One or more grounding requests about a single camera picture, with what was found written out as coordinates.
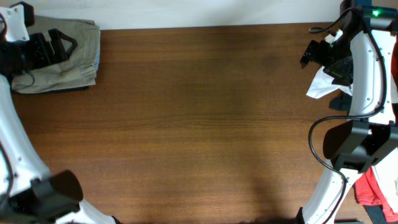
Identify grey-green khaki shorts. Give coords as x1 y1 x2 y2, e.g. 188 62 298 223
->
11 16 101 94

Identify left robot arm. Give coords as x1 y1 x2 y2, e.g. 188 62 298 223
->
1 34 118 223

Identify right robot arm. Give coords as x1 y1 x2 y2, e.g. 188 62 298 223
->
295 1 397 224

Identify white crumpled garment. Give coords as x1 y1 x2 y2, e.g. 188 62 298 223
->
306 29 397 103

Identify dark teal garment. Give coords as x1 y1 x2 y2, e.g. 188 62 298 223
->
329 91 352 111

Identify folded black garment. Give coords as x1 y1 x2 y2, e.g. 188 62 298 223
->
11 86 90 95

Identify red garment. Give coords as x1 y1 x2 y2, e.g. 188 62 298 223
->
354 46 398 223

